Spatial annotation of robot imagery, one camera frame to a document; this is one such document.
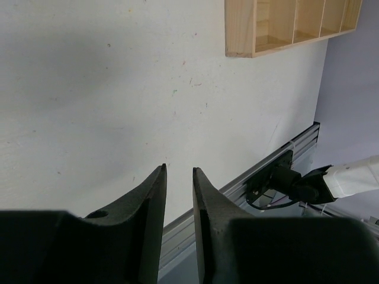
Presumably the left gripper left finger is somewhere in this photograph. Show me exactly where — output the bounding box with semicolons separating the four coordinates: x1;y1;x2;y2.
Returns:
1;165;167;283

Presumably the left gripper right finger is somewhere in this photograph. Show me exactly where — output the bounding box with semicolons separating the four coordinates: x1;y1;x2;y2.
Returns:
192;167;378;283

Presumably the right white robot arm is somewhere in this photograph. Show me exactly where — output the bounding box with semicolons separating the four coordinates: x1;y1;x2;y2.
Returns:
268;156;378;205

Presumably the wooden compartment tray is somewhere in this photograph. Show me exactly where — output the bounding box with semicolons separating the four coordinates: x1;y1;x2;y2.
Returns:
224;0;362;58

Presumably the aluminium mounting rail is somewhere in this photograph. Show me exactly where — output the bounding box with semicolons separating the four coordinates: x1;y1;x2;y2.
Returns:
158;122;320;283

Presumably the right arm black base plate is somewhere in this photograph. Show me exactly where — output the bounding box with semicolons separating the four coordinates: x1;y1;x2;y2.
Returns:
246;150;293;211

